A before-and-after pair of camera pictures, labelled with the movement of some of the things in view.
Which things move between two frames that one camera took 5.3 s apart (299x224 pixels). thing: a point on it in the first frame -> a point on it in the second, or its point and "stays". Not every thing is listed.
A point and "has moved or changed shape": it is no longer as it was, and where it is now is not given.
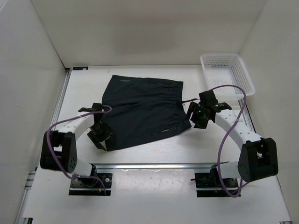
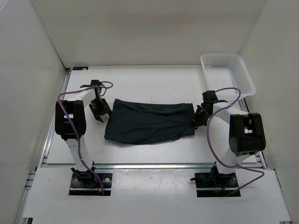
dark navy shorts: (142, 108) has moved or changed shape
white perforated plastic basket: (226, 75) stays
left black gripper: (97, 140) -> (106, 109)
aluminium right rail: (245, 109) stays
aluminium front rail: (183, 165) stays
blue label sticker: (80, 68) stays
